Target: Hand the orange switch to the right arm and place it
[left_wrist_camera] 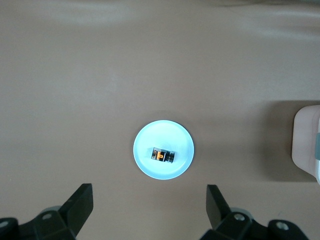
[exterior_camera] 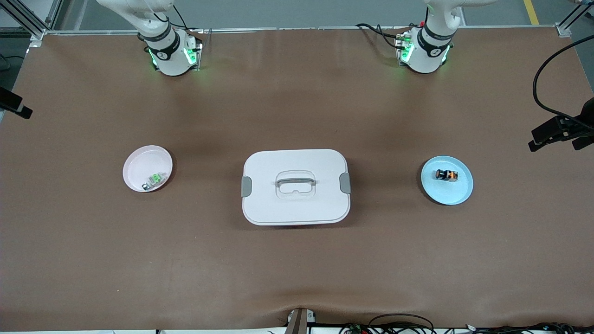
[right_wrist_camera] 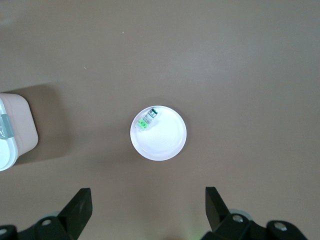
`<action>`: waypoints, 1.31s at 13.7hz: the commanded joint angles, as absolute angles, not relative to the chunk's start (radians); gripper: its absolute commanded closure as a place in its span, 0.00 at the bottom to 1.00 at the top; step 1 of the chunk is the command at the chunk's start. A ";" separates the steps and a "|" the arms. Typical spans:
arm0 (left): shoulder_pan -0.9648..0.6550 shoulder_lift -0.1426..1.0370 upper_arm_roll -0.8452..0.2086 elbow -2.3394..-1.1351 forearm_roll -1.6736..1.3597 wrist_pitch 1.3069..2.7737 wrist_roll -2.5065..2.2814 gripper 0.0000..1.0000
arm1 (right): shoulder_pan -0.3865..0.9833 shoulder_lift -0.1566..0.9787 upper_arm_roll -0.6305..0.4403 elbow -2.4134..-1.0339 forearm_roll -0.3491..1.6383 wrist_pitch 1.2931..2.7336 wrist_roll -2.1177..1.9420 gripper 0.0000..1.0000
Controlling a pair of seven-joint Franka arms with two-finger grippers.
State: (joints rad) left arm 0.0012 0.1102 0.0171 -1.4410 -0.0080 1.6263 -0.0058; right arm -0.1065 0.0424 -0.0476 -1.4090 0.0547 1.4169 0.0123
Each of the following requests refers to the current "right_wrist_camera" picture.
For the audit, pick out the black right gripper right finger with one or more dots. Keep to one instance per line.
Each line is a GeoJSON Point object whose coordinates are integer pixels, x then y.
{"type": "Point", "coordinates": [220, 217]}

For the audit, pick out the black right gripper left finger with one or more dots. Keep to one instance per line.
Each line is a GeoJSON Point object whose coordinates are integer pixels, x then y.
{"type": "Point", "coordinates": [75, 215]}

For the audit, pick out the pink round plate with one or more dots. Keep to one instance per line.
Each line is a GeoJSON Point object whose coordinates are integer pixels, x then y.
{"type": "Point", "coordinates": [162, 142]}

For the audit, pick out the pink lunch box white lid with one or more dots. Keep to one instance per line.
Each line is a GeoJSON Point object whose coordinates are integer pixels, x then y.
{"type": "Point", "coordinates": [15, 125]}

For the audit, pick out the green push button switch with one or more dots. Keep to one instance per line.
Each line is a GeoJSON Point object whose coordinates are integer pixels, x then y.
{"type": "Point", "coordinates": [146, 120]}

